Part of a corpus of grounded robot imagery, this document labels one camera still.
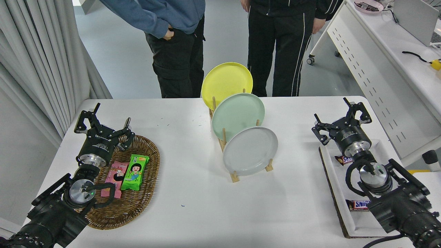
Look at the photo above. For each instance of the grey curtain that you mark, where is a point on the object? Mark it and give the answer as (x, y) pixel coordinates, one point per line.
(38, 62)

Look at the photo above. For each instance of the green snack bar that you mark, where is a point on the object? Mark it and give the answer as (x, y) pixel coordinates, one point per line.
(135, 172)

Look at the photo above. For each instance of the white side table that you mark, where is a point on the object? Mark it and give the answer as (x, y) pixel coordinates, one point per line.
(429, 181)

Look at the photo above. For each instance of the black and white cylinder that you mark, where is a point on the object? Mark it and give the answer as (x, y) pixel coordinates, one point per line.
(431, 159)

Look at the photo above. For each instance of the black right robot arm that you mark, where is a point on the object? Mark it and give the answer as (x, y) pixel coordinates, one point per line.
(403, 206)

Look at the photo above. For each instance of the person's left hand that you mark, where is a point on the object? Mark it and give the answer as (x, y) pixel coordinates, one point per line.
(318, 24)

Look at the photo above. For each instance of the mint green plate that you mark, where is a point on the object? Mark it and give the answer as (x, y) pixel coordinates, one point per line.
(241, 112)

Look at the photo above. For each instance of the long snickers bar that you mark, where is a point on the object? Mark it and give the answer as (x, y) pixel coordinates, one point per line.
(358, 204)

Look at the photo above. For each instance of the person's right forearm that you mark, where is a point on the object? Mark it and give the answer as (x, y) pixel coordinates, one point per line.
(148, 22)

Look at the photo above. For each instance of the yellow connector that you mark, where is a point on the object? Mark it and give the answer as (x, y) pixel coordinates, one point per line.
(436, 64)

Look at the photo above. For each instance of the grey laptop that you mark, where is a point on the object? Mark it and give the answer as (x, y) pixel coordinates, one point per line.
(413, 20)

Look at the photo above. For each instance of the brown wicker basket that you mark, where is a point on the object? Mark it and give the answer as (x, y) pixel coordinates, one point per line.
(141, 203)

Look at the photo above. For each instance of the white foam tray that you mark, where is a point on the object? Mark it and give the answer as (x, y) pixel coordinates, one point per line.
(339, 186)

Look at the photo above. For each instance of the wooden plate rack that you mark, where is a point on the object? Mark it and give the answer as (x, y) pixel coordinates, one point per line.
(234, 177)

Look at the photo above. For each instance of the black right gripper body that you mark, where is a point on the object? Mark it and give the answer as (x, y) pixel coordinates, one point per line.
(352, 136)

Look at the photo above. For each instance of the pink bowl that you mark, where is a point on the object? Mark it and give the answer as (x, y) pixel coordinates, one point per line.
(368, 7)

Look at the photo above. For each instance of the person's right hand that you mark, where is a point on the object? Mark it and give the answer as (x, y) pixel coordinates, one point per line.
(244, 4)
(168, 34)

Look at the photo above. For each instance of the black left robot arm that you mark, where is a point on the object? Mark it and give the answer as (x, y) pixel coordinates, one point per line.
(51, 217)

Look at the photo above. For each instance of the small snickers bar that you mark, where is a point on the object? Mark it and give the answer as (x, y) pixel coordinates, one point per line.
(341, 160)

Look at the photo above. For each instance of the pink snack bar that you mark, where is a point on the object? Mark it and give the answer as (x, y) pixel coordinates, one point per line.
(115, 172)

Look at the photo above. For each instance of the yellow flat object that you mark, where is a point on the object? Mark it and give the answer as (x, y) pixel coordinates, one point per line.
(413, 171)

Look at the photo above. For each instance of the yellow plate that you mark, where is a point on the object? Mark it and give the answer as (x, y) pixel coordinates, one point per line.
(224, 81)

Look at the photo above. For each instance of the grey plate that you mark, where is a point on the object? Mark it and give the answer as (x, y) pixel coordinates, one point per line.
(249, 151)

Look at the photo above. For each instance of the person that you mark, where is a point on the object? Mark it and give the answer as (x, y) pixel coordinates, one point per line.
(272, 44)
(179, 62)

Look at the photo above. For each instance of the white perforated desk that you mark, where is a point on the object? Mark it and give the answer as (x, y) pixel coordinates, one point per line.
(386, 58)

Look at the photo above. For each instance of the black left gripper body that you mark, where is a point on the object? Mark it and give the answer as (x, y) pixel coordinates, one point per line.
(100, 143)

